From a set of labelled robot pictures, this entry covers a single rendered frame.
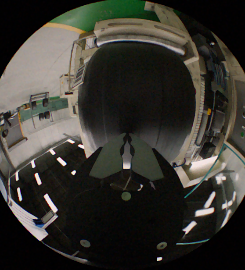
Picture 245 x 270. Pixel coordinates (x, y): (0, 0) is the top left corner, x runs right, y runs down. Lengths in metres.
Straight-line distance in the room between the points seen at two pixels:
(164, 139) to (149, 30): 0.36
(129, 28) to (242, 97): 0.59
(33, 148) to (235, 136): 12.35
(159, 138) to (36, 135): 11.55
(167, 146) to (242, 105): 0.52
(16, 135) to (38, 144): 3.32
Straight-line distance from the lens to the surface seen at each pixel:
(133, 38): 0.35
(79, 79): 0.18
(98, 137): 0.15
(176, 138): 0.17
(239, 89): 0.61
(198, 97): 0.49
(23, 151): 11.96
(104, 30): 0.37
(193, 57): 0.38
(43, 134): 11.67
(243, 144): 0.57
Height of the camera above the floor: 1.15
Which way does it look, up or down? 24 degrees up
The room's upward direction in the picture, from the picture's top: 180 degrees clockwise
